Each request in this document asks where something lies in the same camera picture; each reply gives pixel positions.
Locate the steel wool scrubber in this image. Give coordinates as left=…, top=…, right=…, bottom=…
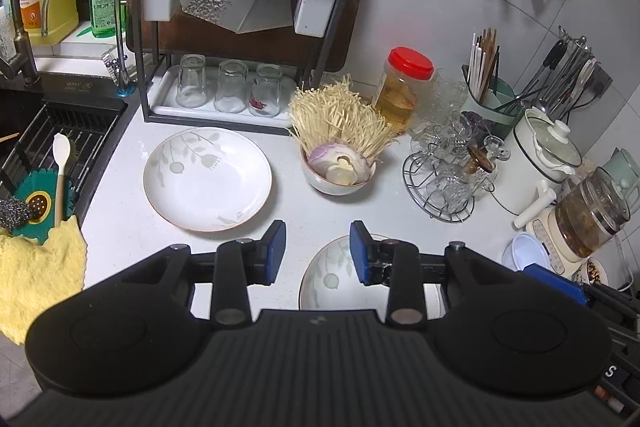
left=0, top=198, right=32, bottom=229

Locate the white ceramic bowl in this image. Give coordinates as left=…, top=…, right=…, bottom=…
left=300, top=142, right=377, bottom=196

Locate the wire rack with glasses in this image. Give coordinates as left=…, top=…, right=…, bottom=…
left=410, top=77, right=508, bottom=208

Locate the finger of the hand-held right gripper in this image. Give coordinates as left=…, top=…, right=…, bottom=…
left=522, top=263, right=640, bottom=324

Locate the white silicone spatula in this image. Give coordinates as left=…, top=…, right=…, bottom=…
left=52, top=133, right=71, bottom=228

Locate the wire cup rack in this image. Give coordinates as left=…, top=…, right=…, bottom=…
left=402, top=107, right=501, bottom=224

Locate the pale green chopstick holder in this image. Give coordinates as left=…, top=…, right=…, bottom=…
left=460, top=64, right=523, bottom=140

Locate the dark metal faucet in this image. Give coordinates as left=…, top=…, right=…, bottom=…
left=0, top=0, right=41, bottom=90

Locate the clear drinking glass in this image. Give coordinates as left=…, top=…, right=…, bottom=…
left=176, top=53, right=209, bottom=109
left=214, top=59, right=248, bottom=114

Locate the white drip tray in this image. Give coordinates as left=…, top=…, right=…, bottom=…
left=150, top=64, right=301, bottom=130

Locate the white electric cooking pot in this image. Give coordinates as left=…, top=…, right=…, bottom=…
left=487, top=107, right=583, bottom=230

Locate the bowl of tea leaves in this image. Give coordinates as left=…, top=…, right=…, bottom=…
left=572, top=257, right=610, bottom=288

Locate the small floral ceramic plate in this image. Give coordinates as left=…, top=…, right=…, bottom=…
left=298, top=234, right=446, bottom=313

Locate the chrome gooseneck faucet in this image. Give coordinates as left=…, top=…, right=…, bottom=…
left=41, top=0, right=137, bottom=98

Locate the peeled purple onion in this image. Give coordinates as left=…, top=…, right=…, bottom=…
left=307, top=142, right=371, bottom=185

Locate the pale green kettle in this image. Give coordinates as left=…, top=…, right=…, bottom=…
left=600, top=148, right=640, bottom=208

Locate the black wall socket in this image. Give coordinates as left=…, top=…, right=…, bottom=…
left=587, top=67, right=613, bottom=95

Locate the cream kettle base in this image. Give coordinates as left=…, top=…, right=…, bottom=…
left=525, top=204, right=601, bottom=278

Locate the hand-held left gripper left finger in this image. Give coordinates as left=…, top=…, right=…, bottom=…
left=114, top=220, right=288, bottom=327

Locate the yellow cleaning cloth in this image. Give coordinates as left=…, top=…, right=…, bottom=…
left=0, top=214, right=88, bottom=345

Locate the bundle of chopsticks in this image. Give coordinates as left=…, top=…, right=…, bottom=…
left=470, top=27, right=501, bottom=105

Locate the glass pot lid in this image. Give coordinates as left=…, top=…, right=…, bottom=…
left=525, top=107, right=583, bottom=172

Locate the plain steel kitchen knife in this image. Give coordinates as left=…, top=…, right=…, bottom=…
left=235, top=0, right=293, bottom=32

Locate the black sink drain rack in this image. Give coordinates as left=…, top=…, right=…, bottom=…
left=0, top=99, right=128, bottom=228

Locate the black dish rack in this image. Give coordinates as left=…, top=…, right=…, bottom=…
left=125, top=0, right=363, bottom=130

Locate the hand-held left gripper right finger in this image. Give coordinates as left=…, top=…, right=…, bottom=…
left=349, top=220, right=528, bottom=327

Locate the clear glass with red print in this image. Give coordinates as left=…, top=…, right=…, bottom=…
left=248, top=63, right=283, bottom=118

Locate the large floral ceramic plate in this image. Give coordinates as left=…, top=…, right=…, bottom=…
left=143, top=127, right=273, bottom=234

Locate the glass tea kettle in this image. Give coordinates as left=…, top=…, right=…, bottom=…
left=554, top=167, right=632, bottom=258

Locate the red-lidded plastic jar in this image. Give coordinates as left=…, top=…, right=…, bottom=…
left=374, top=47, right=435, bottom=135

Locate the bundle of metal kitchen utensils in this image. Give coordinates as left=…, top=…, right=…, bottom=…
left=520, top=26, right=601, bottom=120

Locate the green sunflower mat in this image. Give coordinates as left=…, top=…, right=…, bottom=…
left=11, top=169, right=80, bottom=238

